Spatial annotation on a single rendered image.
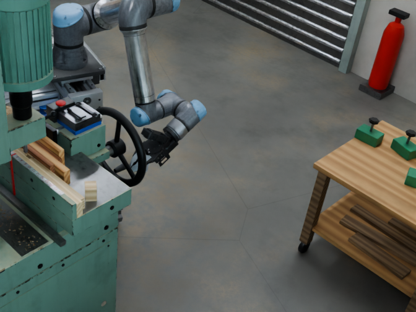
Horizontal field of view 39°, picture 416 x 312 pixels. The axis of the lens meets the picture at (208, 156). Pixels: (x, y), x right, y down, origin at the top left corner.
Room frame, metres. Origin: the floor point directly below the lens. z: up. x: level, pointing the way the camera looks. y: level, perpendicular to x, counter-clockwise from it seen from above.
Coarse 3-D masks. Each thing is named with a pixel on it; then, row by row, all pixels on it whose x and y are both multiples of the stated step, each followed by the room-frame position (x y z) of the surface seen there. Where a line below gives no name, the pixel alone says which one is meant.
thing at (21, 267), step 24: (0, 216) 1.22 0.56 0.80; (24, 216) 1.24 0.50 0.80; (0, 240) 1.13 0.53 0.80; (24, 240) 1.14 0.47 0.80; (48, 240) 1.16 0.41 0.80; (72, 240) 1.20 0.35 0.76; (0, 264) 1.05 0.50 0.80; (24, 264) 1.08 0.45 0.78; (48, 264) 1.14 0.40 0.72; (0, 288) 1.02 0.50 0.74
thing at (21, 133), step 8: (32, 112) 1.37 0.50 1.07; (8, 120) 1.32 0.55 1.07; (16, 120) 1.33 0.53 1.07; (24, 120) 1.33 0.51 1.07; (32, 120) 1.34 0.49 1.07; (40, 120) 1.35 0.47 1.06; (8, 128) 1.28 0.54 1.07; (16, 128) 1.29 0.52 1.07; (24, 128) 1.31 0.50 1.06; (32, 128) 1.33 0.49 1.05; (40, 128) 1.35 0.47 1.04; (16, 136) 1.29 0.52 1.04; (24, 136) 1.31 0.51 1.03; (32, 136) 1.33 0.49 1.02; (40, 136) 1.35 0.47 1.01; (16, 144) 1.29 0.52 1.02; (24, 144) 1.31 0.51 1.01
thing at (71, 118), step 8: (48, 104) 1.52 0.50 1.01; (72, 104) 1.55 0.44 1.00; (48, 112) 1.51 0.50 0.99; (56, 112) 1.50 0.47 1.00; (64, 112) 1.50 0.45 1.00; (80, 112) 1.51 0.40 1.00; (88, 112) 1.52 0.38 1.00; (96, 112) 1.52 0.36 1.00; (56, 120) 1.50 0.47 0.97; (64, 120) 1.48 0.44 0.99; (72, 120) 1.46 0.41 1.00; (80, 120) 1.47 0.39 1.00; (88, 120) 1.48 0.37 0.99; (96, 120) 1.51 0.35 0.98; (72, 128) 1.45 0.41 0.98; (80, 128) 1.46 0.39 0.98; (88, 128) 1.48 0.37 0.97
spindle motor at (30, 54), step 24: (0, 0) 1.26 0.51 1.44; (24, 0) 1.28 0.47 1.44; (48, 0) 1.35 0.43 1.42; (0, 24) 1.26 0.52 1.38; (24, 24) 1.28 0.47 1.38; (48, 24) 1.35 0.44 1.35; (0, 48) 1.26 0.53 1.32; (24, 48) 1.28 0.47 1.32; (48, 48) 1.33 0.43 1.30; (24, 72) 1.27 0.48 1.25; (48, 72) 1.34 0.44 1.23
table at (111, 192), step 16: (64, 160) 1.39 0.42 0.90; (80, 160) 1.40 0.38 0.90; (96, 160) 1.47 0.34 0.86; (16, 176) 1.30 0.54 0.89; (80, 176) 1.33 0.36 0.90; (96, 176) 1.34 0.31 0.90; (112, 176) 1.35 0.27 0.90; (32, 192) 1.25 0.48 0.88; (80, 192) 1.26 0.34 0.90; (112, 192) 1.28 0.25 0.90; (128, 192) 1.30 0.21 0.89; (48, 208) 1.21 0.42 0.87; (96, 208) 1.21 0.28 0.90; (112, 208) 1.25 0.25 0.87; (64, 224) 1.16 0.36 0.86; (80, 224) 1.16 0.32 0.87
